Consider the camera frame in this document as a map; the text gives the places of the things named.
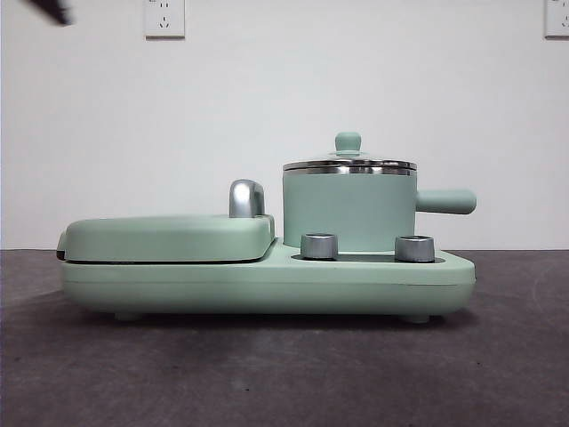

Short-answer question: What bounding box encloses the glass pot lid green knob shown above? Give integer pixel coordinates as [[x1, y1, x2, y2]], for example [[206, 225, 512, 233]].
[[283, 131, 418, 173]]

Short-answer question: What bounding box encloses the mint green griddle lid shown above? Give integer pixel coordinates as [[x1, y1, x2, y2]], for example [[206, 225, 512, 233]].
[[55, 213, 276, 264]]

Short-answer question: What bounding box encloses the mint green breakfast machine base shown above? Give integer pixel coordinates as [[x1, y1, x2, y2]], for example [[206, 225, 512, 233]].
[[60, 238, 476, 322]]

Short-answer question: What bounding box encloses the silver control knob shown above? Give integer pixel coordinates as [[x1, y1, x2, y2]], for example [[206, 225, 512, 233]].
[[300, 232, 340, 260], [394, 234, 436, 262]]

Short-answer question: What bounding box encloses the white wall socket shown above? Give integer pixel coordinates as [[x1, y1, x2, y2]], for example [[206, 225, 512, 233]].
[[143, 0, 186, 40], [543, 0, 569, 40]]

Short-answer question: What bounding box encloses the chrome griddle lid handle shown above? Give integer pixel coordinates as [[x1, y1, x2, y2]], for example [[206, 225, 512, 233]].
[[228, 178, 267, 219]]

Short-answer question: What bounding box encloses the mint green pot with handle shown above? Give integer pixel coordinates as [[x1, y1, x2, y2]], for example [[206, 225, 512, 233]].
[[282, 165, 478, 250]]

